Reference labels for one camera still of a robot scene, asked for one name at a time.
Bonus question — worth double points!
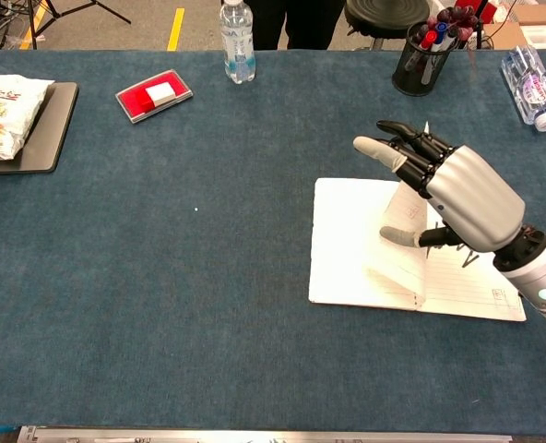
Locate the black round stool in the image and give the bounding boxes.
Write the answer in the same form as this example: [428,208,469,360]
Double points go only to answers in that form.
[344,0,431,51]

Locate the small red white box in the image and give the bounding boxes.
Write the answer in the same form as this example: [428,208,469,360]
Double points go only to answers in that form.
[134,84,177,114]

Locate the grey tray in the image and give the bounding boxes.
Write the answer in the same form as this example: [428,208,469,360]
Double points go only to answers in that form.
[0,81,79,175]

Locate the red capped marker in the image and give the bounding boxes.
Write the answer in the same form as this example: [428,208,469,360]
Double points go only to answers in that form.
[406,30,439,73]

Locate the red ink pad tray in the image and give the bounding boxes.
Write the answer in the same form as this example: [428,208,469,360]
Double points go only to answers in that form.
[114,68,195,125]

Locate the blue capped marker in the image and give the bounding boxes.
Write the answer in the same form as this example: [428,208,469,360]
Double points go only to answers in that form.
[422,21,449,87]

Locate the black mesh pen holder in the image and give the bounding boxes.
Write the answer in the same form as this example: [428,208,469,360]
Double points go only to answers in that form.
[391,21,461,97]

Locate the clear water bottle blue label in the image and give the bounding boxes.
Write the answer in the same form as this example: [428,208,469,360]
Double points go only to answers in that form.
[219,0,257,85]

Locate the person in black trousers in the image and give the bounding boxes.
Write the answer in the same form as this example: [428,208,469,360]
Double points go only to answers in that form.
[243,0,348,51]

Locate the clear water bottle pink label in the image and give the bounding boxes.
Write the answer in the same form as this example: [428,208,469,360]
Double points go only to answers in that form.
[500,44,546,133]

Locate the kraft cover spiral notebook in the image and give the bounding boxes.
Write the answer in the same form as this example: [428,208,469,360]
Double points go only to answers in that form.
[307,120,528,323]

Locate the dark red artificial grapes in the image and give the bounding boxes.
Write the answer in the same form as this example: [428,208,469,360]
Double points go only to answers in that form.
[427,5,480,84]

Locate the blue felt table cloth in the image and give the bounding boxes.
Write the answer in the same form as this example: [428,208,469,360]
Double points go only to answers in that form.
[0,49,546,435]

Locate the white snack bag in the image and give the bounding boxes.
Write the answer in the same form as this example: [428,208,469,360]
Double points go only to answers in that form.
[0,74,55,162]

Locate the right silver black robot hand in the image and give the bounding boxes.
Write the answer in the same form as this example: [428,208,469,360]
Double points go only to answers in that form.
[352,120,527,254]

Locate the cardboard box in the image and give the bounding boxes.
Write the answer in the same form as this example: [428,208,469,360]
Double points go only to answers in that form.
[512,3,546,51]

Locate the black tripod stand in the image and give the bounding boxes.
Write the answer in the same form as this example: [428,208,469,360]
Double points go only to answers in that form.
[23,0,133,51]

